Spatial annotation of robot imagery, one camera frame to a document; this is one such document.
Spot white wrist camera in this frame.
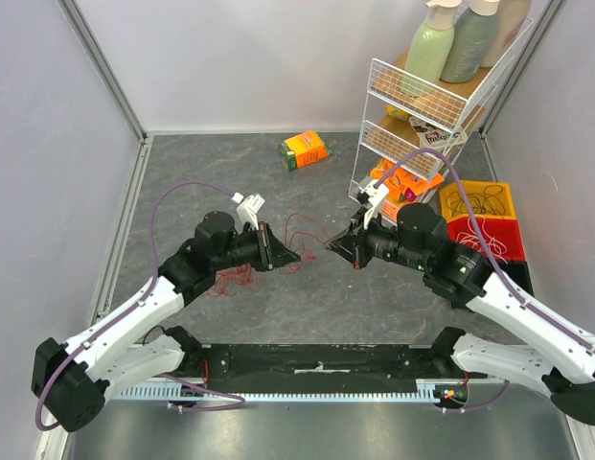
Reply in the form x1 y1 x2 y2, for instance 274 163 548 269
231 192 265 230
356 176 389 230

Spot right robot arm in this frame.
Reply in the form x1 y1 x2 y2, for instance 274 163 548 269
325 203 595 426

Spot light green pump bottle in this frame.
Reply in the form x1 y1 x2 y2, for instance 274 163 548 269
401 0 461 97

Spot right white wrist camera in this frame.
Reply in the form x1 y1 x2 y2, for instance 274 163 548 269
356 176 389 230

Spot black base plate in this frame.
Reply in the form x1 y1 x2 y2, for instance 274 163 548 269
176 343 466 380

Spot yellow snack packet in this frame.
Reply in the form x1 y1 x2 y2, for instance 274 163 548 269
385 104 410 121

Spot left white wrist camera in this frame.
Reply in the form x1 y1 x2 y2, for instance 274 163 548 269
231 192 265 230

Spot orange snack box front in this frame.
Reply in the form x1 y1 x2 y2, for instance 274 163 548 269
369 159 406 221

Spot slotted cable duct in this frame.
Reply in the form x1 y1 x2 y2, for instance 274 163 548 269
113 379 467 403

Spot red storage bin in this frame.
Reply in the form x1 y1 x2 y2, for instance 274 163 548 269
446 216 525 263

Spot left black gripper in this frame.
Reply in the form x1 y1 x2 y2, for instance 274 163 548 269
213 221 301 272

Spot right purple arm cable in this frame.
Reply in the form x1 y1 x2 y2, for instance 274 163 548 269
373 146 595 413

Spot yellow storage bin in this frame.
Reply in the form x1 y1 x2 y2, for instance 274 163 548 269
439 180 516 223

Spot orange purple snack box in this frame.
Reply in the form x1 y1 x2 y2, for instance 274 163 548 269
380 158 445 207

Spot grey green pump bottle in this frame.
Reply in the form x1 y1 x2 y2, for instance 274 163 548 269
441 0 499 83

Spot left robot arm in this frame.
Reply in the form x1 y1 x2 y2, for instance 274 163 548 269
32 212 300 432

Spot black storage bin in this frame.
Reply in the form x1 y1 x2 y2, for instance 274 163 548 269
497 260 534 295

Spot beige pink bottle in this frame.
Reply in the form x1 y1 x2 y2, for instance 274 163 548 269
480 0 532 69

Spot white snack pouch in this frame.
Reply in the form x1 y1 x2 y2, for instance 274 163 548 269
408 116 468 156

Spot white wire shelf rack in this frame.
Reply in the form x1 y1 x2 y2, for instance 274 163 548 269
349 18 534 199

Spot orange green snack box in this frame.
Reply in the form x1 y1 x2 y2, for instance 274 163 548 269
279 130 330 172

